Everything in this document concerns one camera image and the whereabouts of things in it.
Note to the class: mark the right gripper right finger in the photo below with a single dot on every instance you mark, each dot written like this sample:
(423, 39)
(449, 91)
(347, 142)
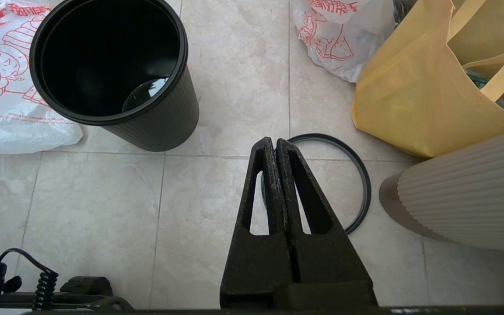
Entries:
(335, 262)

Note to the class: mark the grey ribbed cylinder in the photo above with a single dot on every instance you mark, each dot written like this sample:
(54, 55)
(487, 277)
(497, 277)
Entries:
(475, 197)

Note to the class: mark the used white red-print trash bag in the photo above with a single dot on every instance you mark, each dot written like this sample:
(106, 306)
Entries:
(344, 48)

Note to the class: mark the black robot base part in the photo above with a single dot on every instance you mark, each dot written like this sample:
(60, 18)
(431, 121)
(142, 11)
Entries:
(85, 285)

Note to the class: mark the white paper scrap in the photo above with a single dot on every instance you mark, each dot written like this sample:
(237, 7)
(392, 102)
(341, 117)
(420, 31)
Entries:
(158, 87)

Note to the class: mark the flat white cartoon-print plastic bag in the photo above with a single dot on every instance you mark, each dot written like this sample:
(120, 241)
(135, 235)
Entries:
(7, 109)

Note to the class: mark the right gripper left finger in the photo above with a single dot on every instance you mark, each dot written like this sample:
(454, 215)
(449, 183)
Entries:
(247, 262)

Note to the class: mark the teal patterned item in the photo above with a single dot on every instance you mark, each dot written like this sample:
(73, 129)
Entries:
(479, 81)

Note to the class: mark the yellow fabric tote bag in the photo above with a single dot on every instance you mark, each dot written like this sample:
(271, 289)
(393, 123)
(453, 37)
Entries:
(409, 100)

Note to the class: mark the black round trash bin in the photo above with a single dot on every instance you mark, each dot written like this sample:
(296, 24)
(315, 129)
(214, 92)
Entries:
(164, 118)

